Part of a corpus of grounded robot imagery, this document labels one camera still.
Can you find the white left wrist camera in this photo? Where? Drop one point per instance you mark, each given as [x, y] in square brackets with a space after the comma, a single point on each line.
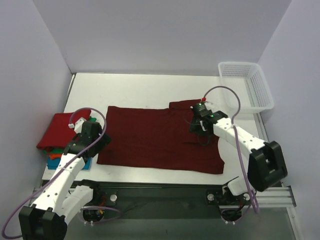
[77, 126]

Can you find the folded blue t shirt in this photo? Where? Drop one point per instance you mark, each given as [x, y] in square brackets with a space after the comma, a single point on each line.
[52, 164]

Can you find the aluminium rail frame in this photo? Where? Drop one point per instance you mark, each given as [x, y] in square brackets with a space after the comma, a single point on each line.
[272, 197]

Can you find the folded orange t shirt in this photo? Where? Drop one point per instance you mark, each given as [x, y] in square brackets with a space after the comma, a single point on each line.
[53, 156]

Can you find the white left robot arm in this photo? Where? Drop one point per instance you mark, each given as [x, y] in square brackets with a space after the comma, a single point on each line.
[49, 215]

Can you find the folded green t shirt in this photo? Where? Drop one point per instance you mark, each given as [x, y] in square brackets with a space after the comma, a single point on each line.
[55, 150]

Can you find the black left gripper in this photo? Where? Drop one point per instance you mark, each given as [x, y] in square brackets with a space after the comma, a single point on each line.
[100, 141]

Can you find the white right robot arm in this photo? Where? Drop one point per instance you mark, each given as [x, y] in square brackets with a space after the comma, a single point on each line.
[262, 163]

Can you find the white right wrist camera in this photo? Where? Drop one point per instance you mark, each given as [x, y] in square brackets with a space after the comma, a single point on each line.
[206, 102]

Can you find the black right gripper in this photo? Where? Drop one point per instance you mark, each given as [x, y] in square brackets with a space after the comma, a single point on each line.
[196, 122]

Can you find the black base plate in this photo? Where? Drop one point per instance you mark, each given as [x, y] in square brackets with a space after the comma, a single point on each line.
[160, 201]

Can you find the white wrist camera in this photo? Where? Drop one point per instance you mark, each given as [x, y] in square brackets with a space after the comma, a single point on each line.
[206, 102]
[77, 126]

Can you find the dark red t shirt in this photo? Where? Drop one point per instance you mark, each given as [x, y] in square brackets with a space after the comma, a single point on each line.
[159, 138]

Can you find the white plastic basket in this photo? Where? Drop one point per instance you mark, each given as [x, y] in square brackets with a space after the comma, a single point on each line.
[248, 81]

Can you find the folded red t shirt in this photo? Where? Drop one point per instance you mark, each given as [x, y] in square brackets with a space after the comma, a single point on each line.
[58, 130]

